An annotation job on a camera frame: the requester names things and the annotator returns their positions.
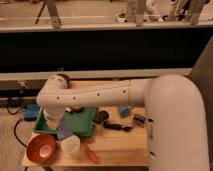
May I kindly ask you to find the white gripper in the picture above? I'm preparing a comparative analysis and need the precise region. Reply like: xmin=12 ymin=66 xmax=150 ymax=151
xmin=45 ymin=115 xmax=62 ymax=130

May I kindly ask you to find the blue sponge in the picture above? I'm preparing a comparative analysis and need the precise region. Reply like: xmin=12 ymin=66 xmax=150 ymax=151
xmin=56 ymin=121 xmax=73 ymax=141

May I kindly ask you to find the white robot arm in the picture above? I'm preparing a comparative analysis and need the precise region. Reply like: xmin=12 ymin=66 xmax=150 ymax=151
xmin=37 ymin=75 xmax=210 ymax=171

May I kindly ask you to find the red bowl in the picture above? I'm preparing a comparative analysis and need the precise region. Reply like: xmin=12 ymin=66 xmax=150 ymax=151
xmin=26 ymin=134 xmax=56 ymax=164

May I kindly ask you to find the dark maroon bowl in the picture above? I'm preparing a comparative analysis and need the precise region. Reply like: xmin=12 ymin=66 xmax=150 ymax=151
xmin=57 ymin=74 xmax=70 ymax=88

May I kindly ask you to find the blue box on floor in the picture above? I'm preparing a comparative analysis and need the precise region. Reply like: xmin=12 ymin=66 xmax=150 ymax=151
xmin=24 ymin=104 xmax=40 ymax=121

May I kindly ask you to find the green plastic tray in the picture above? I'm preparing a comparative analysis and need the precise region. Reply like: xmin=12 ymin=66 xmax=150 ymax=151
xmin=33 ymin=107 xmax=96 ymax=137

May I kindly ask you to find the white cup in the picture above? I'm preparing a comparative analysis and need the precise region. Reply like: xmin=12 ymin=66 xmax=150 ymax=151
xmin=61 ymin=135 xmax=81 ymax=157

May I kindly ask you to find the black round cup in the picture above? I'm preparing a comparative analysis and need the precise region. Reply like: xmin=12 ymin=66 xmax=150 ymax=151
xmin=92 ymin=111 xmax=109 ymax=124

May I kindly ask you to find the blue small cup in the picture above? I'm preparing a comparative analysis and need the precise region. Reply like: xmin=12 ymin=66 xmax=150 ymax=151
xmin=118 ymin=106 xmax=132 ymax=118

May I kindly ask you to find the wooden table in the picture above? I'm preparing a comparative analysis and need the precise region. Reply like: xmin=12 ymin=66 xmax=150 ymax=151
xmin=21 ymin=80 xmax=151 ymax=168

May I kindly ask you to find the black binder clip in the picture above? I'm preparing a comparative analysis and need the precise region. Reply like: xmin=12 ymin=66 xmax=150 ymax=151
xmin=133 ymin=114 xmax=146 ymax=127

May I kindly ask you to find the black floor cable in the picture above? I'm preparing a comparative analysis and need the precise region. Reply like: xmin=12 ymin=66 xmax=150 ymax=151
xmin=6 ymin=96 xmax=28 ymax=148

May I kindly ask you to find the black handled tool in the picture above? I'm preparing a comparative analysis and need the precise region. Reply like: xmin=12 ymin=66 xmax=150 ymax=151
xmin=103 ymin=123 xmax=133 ymax=132

